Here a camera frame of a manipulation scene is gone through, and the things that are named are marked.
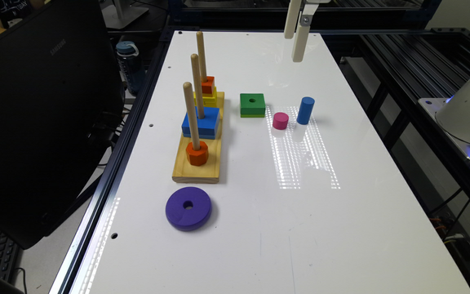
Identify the wooden peg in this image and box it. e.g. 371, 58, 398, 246
190, 53, 205, 119
183, 82, 201, 151
196, 31, 207, 82

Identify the blue tall cylinder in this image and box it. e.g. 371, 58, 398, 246
296, 96, 315, 125

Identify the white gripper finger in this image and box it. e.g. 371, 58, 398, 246
292, 3, 319, 62
284, 0, 302, 39

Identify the pink short cylinder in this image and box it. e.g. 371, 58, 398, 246
273, 112, 289, 130

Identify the rear wooden peg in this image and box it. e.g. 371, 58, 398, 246
196, 31, 207, 82

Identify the orange octagon block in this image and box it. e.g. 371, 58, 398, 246
186, 141, 209, 166

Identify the dark water bottle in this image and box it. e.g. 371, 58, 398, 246
116, 41, 146, 96

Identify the black samsung monitor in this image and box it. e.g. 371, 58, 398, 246
0, 0, 124, 248

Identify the middle wooden peg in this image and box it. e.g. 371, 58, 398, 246
190, 53, 205, 119

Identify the wooden peg base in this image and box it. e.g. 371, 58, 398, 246
172, 91, 224, 184

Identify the front wooden peg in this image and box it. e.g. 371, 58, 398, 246
183, 82, 201, 151

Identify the green square block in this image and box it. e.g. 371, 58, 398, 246
240, 93, 266, 118

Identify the small orange square block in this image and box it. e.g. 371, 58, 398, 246
201, 76, 215, 95

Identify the yellow square block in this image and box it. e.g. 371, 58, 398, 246
201, 88, 218, 107

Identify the blue square block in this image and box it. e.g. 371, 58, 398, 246
181, 107, 220, 140

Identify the purple ring disc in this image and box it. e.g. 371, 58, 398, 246
166, 187, 212, 231

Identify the grey monitor stand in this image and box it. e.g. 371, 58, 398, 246
101, 0, 149, 29

